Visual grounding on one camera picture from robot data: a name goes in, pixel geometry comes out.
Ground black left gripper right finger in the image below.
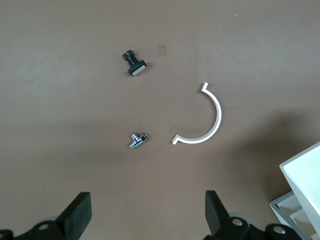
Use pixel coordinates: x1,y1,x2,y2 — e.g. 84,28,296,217
204,189,305,240

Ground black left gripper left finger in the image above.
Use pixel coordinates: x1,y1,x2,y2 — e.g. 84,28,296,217
0,191,93,240

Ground white plastic drawer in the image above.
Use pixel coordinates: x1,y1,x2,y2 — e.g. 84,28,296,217
279,141,320,216
291,209,312,226
278,197,307,221

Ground chrome tee fitting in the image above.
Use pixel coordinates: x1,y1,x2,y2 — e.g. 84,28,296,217
128,131,149,151

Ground clear tape patch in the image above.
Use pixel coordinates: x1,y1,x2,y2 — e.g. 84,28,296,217
156,44,168,57

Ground white half-ring bracket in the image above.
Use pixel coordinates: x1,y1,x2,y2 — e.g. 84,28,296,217
171,81,223,145

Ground black switch with white face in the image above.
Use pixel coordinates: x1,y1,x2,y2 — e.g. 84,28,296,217
121,49,148,77

